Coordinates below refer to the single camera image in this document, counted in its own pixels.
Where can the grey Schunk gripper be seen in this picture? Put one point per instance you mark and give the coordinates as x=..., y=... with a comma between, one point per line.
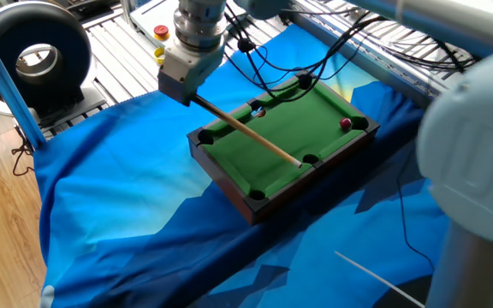
x=176, y=85

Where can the wooden pool cue black butt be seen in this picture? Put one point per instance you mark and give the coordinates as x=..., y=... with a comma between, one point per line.
x=246, y=130

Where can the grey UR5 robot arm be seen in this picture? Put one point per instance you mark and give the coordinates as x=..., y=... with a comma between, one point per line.
x=465, y=128

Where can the orange striped pool ball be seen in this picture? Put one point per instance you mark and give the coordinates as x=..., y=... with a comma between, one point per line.
x=261, y=113

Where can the mini green felt pool table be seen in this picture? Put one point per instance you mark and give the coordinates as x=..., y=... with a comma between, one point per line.
x=280, y=141

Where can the red pool ball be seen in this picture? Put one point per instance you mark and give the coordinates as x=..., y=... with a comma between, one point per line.
x=345, y=124

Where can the blue mountain print cloth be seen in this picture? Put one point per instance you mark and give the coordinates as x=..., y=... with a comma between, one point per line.
x=144, y=205

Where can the black round blower fan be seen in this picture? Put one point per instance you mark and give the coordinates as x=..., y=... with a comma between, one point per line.
x=37, y=55

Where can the blue metal pole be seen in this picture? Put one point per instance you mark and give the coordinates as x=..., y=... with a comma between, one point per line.
x=7, y=85

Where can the thin white rod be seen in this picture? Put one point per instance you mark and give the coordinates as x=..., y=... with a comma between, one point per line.
x=379, y=280

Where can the long aluminium table rail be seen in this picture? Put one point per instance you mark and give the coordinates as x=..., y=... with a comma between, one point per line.
x=379, y=64

